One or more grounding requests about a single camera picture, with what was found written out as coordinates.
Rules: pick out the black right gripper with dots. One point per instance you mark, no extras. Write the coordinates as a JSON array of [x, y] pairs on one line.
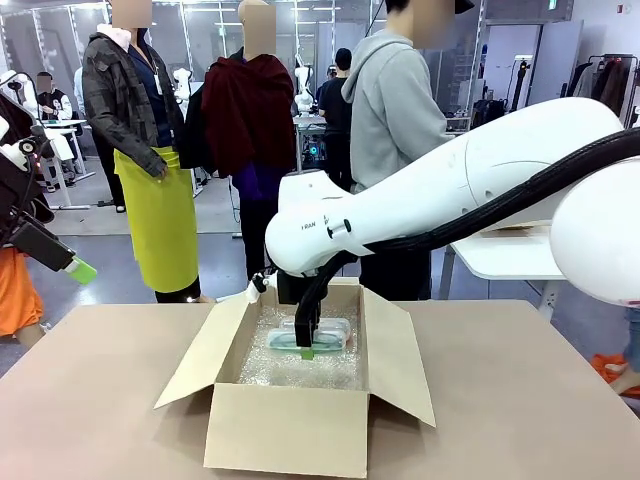
[[307, 330]]

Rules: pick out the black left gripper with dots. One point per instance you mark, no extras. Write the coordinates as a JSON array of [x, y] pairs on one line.
[[40, 247]]

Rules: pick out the clear plastic glasses case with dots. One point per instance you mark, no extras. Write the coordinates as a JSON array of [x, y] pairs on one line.
[[332, 335]]

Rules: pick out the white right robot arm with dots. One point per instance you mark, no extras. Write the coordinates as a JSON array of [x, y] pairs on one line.
[[400, 200]]

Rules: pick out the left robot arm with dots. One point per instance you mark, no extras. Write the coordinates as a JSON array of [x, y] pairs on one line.
[[12, 200]]

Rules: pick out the brown cardboard shipping box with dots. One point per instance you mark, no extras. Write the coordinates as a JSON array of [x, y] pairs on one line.
[[285, 430]]

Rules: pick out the clear bubble wrap sheet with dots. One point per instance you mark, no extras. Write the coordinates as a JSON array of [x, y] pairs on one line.
[[280, 372]]

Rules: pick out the orange baggy trousers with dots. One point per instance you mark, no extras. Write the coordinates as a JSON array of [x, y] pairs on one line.
[[17, 295]]

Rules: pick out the yellow apron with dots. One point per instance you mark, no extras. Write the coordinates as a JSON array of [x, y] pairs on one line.
[[160, 225]]

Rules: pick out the white desk with metal legs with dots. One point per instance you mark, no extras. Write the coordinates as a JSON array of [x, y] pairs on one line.
[[65, 145]]

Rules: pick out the mannequin with bare head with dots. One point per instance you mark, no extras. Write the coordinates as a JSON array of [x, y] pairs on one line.
[[255, 210]]

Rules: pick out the seated person in varsity jacket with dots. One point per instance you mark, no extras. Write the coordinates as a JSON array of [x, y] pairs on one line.
[[52, 100]]

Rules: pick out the mannequin in grey jacket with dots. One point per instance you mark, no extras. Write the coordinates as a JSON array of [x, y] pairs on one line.
[[125, 100]]

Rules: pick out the black computer tower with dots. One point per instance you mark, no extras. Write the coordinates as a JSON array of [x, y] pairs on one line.
[[312, 150]]

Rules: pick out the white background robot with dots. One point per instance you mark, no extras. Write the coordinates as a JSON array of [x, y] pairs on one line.
[[302, 90], [182, 85]]

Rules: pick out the white rounded table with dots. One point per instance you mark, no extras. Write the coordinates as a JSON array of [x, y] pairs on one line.
[[500, 255]]

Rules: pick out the dark red draped cloth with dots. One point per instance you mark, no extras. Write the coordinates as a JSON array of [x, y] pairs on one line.
[[250, 115]]

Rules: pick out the person in black cap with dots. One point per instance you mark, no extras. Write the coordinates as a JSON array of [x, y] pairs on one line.
[[332, 110]]

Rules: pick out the person in grey hoodie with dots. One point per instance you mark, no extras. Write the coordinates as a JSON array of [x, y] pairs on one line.
[[390, 100]]

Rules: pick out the orange cloth on floor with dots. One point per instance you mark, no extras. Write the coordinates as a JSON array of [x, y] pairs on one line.
[[607, 365]]

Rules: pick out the clothes rack with garments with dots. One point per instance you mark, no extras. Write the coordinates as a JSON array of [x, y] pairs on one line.
[[607, 85]]

